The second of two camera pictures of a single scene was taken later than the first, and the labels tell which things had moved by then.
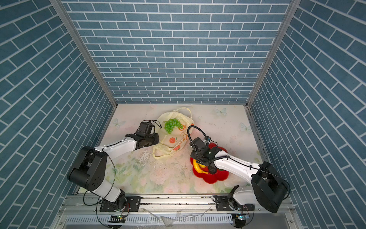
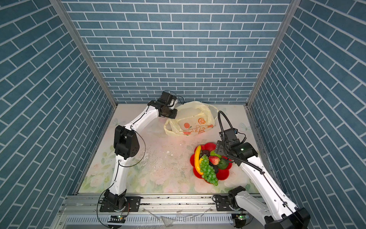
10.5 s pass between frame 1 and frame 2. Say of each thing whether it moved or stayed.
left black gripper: moved
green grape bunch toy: moved
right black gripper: moved
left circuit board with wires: stayed
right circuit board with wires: stayed
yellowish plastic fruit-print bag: moved
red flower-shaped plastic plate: stayed
